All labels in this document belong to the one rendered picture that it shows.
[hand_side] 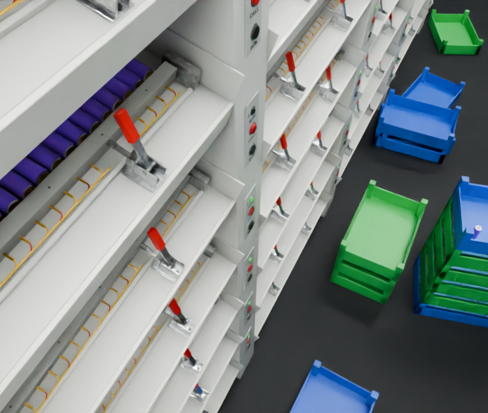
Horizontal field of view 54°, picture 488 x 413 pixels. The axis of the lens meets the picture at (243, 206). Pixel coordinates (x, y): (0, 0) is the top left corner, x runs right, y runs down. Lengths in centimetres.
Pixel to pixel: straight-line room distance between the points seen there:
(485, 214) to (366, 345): 55
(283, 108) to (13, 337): 63
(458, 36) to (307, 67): 203
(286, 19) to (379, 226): 105
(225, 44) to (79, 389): 44
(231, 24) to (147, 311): 38
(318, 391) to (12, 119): 136
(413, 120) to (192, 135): 172
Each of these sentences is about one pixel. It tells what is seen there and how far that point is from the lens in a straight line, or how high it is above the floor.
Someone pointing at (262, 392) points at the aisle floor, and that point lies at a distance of 156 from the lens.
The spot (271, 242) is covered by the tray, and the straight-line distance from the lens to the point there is 120.
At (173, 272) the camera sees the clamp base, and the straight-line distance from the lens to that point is 67.
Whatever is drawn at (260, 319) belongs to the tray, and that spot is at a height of 10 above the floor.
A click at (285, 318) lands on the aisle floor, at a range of 164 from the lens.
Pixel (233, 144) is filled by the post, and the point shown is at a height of 102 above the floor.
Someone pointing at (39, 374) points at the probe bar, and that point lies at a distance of 63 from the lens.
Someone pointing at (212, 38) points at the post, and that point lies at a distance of 58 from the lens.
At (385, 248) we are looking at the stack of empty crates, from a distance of 164.
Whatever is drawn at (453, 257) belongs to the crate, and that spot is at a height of 36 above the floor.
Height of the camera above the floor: 149
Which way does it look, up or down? 52 degrees down
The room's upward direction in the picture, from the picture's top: straight up
